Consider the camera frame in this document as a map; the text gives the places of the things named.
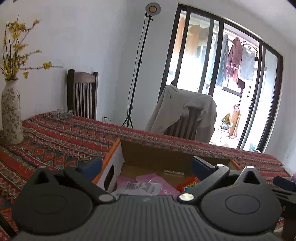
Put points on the orange cardboard box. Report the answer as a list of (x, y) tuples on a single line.
[(130, 162)]

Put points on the pink snack packet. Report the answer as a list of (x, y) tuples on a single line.
[(145, 185)]

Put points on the purple tissue pack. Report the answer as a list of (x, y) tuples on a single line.
[(293, 178)]

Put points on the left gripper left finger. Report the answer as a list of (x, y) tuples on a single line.
[(81, 178)]

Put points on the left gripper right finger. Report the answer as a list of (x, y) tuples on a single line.
[(210, 176)]

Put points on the hanging pink shirt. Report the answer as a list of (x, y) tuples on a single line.
[(234, 59)]

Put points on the dark wooden chair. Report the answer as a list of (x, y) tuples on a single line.
[(82, 93)]

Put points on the floral ceramic vase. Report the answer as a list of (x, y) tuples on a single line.
[(11, 113)]

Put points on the patterned red tablecloth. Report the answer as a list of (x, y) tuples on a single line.
[(241, 207)]

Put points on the yellow flower branches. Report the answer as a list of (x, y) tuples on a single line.
[(13, 52)]

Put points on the red cartoon snack bag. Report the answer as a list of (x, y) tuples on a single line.
[(188, 184)]

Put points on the hanging grey blue shirt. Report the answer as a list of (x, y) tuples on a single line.
[(246, 70)]

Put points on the chair with beige jacket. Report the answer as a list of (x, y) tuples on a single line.
[(184, 114)]

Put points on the hanging blue garment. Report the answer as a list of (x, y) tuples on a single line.
[(221, 75)]

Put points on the black framed sliding door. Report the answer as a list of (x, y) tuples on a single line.
[(246, 110)]

